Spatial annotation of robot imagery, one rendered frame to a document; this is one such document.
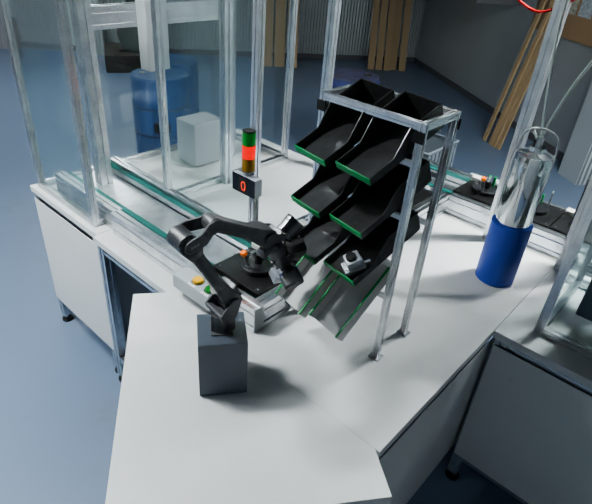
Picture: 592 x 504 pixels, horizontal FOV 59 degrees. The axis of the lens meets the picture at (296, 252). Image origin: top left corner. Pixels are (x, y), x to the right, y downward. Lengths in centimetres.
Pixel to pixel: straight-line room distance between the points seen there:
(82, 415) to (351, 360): 149
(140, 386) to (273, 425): 42
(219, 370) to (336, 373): 39
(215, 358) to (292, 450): 33
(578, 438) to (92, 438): 201
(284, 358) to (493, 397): 88
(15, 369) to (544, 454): 251
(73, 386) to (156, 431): 143
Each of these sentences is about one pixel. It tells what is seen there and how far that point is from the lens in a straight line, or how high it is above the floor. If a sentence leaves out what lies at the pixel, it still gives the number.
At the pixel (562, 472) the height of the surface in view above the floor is 42.
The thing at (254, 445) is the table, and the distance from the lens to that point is 151.
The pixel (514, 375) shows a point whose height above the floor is 72.
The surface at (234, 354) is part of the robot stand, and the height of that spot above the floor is 102.
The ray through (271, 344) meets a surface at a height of 86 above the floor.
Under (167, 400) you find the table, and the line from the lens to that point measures 162.
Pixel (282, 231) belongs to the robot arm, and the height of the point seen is 133.
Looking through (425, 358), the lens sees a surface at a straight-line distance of 183.
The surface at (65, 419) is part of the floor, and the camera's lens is 280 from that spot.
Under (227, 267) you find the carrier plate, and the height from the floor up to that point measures 97.
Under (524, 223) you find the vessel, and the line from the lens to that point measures 215.
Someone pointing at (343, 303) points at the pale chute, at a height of 106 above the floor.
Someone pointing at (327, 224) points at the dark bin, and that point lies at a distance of 168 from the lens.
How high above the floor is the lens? 207
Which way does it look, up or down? 33 degrees down
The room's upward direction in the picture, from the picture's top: 5 degrees clockwise
